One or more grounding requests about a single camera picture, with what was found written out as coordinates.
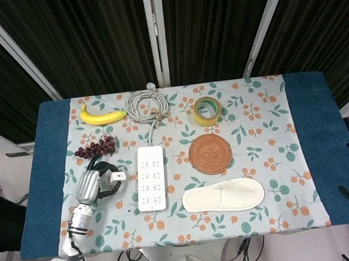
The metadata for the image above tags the black curtain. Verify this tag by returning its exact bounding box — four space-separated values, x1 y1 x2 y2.
0 0 349 154

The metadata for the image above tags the white disposable slipper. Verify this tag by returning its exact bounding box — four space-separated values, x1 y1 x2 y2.
179 174 267 218

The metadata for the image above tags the dark red grape bunch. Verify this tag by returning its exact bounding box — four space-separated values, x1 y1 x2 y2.
71 134 118 160

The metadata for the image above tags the white frame post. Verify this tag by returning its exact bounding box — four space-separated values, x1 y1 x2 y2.
235 0 309 77
0 0 63 108
141 0 173 89

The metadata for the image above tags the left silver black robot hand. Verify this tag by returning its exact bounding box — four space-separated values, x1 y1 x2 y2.
70 152 133 211

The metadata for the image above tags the white power strip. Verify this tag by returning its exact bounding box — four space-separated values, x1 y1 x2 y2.
130 144 172 214

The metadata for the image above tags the yellowish clear tape roll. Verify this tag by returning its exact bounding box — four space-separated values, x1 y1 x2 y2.
184 94 227 128

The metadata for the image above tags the floral fruit print tablecloth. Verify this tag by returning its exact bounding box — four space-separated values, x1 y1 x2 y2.
38 66 333 261

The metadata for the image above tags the yellow banana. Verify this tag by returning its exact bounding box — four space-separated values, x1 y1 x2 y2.
77 98 129 129

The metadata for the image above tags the round brown rattan coaster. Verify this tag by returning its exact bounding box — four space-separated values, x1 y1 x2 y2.
186 130 235 178

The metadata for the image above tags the grey cable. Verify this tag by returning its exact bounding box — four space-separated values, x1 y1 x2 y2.
123 79 176 151

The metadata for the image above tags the white charger plug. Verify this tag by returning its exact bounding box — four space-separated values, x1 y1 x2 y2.
107 170 129 186

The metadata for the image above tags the blue table cover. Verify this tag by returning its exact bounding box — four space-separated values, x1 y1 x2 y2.
0 61 349 261

